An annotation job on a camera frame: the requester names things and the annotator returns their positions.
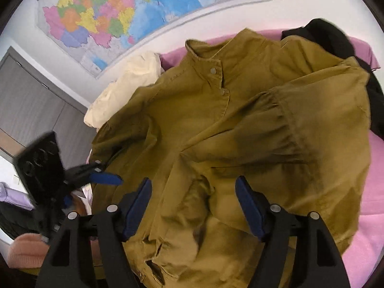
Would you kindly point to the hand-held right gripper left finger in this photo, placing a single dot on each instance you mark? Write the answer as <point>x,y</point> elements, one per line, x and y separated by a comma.
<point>140,205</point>

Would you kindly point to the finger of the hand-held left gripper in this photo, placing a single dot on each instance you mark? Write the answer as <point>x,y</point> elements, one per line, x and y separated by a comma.
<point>105,178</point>
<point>68,201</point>

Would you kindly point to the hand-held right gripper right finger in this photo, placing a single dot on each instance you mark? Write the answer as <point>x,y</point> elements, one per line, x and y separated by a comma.
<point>248,205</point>

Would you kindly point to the olive brown jacket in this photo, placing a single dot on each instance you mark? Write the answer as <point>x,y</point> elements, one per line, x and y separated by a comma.
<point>228,144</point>

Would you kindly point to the lavender cloth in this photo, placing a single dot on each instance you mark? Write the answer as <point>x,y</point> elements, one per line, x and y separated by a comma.
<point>10,196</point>

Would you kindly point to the dark cloth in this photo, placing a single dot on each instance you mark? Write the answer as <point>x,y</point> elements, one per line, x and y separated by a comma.
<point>16,220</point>

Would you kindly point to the salmon pink cloth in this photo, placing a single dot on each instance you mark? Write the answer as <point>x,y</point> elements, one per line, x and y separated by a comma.
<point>25,250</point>

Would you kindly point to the grey wardrobe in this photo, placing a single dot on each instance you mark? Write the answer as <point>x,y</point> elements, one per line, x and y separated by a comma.
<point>33,102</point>

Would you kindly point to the cream pillow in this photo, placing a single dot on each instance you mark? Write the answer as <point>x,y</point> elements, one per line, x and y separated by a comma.
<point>126,93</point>

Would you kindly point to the pink printed bed sheet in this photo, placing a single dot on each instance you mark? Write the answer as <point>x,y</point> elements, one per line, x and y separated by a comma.
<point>372,192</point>

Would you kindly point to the black garment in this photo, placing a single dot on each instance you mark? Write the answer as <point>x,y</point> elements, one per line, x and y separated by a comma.
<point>333,40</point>

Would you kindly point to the colourful wall map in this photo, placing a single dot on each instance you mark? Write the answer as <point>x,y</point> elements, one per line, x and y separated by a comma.
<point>120,12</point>

